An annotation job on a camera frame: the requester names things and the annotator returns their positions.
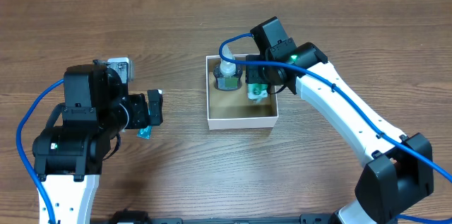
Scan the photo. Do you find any green Dettol soap pack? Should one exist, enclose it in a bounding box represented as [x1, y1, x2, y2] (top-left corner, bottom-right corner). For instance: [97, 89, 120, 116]
[247, 83, 268, 104]

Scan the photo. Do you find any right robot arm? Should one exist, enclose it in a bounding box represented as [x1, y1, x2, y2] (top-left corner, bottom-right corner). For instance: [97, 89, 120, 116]
[246, 17, 434, 223]

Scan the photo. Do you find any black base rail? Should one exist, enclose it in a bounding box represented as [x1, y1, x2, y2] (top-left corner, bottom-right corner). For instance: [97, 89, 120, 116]
[105, 209, 338, 224]

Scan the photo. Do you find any blue mouthwash spray bottle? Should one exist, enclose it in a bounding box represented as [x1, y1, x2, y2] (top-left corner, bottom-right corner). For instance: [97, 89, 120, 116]
[213, 59, 243, 91]

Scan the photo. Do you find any Colgate toothpaste tube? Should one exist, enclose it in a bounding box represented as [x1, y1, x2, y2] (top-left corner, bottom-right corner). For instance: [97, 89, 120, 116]
[137, 124, 153, 139]

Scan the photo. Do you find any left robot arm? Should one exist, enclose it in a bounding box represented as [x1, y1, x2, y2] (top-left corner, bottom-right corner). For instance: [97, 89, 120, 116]
[32, 61, 163, 223]

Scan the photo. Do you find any open white cardboard box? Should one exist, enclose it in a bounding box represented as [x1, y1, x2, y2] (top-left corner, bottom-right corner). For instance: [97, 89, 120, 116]
[206, 55, 279, 130]

